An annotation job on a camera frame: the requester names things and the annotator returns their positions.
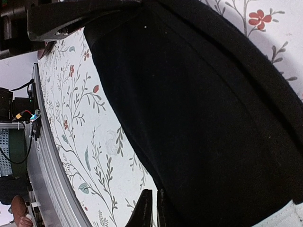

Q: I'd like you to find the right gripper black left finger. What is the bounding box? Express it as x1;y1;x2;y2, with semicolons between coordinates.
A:
125;189;152;227

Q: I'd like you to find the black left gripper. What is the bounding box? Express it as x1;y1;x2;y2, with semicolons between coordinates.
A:
0;0;141;59

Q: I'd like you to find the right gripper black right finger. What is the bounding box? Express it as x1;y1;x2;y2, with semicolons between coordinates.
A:
157;190;169;227

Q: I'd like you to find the black white-striped underwear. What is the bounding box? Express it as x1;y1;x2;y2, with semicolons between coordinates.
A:
84;0;303;227

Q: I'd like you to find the bystander bare hand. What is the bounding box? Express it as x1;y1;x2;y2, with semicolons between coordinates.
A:
11;195;34;227

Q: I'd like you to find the red patterned bowl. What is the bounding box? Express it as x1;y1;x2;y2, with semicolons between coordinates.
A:
37;41;56;60

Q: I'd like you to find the floral patterned table cloth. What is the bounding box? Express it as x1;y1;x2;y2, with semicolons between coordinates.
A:
38;0;303;227

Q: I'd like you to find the aluminium front rail frame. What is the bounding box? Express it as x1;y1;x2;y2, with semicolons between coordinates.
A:
27;63;91;227

